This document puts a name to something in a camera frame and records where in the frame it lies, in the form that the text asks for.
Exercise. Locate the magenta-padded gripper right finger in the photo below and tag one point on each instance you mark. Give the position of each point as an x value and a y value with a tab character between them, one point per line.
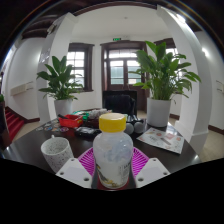
151	171

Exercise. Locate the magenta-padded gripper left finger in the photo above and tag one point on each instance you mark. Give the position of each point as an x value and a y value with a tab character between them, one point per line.
73	172

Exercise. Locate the yellow-capped clear plastic bottle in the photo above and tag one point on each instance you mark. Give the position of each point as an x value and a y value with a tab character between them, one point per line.
113	153

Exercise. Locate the white speckled mug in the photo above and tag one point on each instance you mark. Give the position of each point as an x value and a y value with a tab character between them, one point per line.
58	153

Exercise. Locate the printed paper leaflet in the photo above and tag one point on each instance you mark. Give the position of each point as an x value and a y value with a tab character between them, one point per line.
161	139

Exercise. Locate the black wallet case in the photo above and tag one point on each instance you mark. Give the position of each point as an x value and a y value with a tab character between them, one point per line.
87	131

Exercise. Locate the grey round speaker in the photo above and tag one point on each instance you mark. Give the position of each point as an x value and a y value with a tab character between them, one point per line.
139	127
129	128

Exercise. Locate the red plastic box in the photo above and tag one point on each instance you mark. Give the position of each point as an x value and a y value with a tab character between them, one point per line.
70	121

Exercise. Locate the black chair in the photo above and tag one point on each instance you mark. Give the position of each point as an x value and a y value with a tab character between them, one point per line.
118	101

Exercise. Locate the red carpeted staircase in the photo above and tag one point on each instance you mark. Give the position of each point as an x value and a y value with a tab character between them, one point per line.
13	123

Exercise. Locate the smaller potted plant, white pot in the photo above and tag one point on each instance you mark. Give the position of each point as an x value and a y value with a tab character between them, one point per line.
61	80

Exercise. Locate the large potted plant, white pot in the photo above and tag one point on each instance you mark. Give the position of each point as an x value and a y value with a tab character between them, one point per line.
163	75

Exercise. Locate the dark wooden glazed door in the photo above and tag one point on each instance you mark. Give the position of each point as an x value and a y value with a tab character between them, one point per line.
120	70

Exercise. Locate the dark-framed wide window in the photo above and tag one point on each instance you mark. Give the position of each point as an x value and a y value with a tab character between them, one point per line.
80	60

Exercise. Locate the green exit sign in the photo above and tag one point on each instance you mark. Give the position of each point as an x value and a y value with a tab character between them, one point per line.
117	39

